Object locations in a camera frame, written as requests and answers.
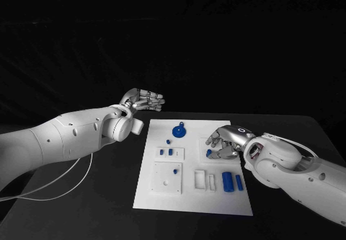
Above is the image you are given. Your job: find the blue gear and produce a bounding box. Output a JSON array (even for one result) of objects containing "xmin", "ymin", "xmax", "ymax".
[{"xmin": 171, "ymin": 121, "xmax": 187, "ymax": 139}]

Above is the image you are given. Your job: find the white task board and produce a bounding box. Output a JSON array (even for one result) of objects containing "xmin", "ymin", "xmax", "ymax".
[{"xmin": 131, "ymin": 119, "xmax": 253, "ymax": 217}]

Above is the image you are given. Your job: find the thick long blue cylinder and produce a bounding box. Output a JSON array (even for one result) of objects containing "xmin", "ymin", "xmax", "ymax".
[{"xmin": 220, "ymin": 171, "xmax": 235, "ymax": 193}]

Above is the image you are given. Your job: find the white cable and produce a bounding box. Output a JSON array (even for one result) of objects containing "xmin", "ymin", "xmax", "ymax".
[
  {"xmin": 0, "ymin": 152, "xmax": 93, "ymax": 203},
  {"xmin": 0, "ymin": 157, "xmax": 82, "ymax": 200},
  {"xmin": 275, "ymin": 135, "xmax": 318, "ymax": 158}
]

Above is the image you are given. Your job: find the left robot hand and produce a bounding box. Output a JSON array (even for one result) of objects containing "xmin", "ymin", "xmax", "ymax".
[{"xmin": 118, "ymin": 87, "xmax": 165, "ymax": 114}]

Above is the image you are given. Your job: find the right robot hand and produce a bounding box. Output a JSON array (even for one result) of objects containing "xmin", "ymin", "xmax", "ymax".
[{"xmin": 204, "ymin": 124, "xmax": 256, "ymax": 160}]

